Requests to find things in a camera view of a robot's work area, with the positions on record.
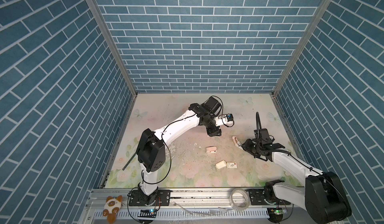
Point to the pink stapler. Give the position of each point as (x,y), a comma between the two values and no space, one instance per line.
(211,149)
(236,141)

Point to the plush panda toy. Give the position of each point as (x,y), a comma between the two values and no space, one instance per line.
(112,207)

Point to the white staple box sleeve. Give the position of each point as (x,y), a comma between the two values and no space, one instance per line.
(232,165)

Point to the aluminium front rail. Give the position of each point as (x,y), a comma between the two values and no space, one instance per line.
(185,197)

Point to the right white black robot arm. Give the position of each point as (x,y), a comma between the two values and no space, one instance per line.
(322,194)

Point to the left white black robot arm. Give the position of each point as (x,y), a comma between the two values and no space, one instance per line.
(152,147)

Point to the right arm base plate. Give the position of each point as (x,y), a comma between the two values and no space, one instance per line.
(257,198)

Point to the white slotted cable duct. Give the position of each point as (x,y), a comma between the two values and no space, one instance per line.
(196,214)

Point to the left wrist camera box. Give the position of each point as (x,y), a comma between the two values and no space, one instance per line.
(225,120)

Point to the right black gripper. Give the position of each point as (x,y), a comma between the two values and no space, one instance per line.
(246,146)

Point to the clear tape roll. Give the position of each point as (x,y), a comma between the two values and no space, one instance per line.
(239,200)

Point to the white staple box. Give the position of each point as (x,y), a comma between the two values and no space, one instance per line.
(220,165)

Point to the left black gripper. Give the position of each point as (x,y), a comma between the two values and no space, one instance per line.
(214,131)

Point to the black thin rod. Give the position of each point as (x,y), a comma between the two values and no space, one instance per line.
(129,161)

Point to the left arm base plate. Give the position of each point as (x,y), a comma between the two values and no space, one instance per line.
(138,198)

